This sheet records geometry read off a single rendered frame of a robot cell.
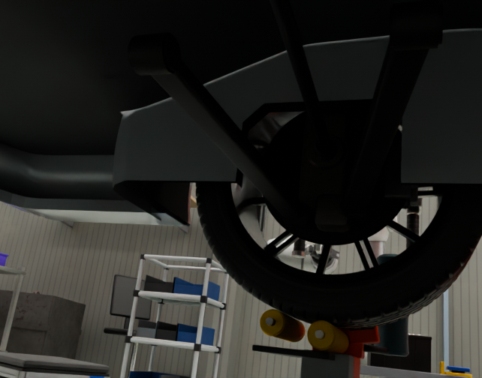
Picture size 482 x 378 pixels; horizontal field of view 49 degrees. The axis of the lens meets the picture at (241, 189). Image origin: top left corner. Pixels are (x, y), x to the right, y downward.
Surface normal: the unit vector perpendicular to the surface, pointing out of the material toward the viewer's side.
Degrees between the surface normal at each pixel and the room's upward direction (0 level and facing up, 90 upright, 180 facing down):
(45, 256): 90
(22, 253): 90
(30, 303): 90
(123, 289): 82
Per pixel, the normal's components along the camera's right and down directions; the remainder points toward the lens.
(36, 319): -0.07, -0.31
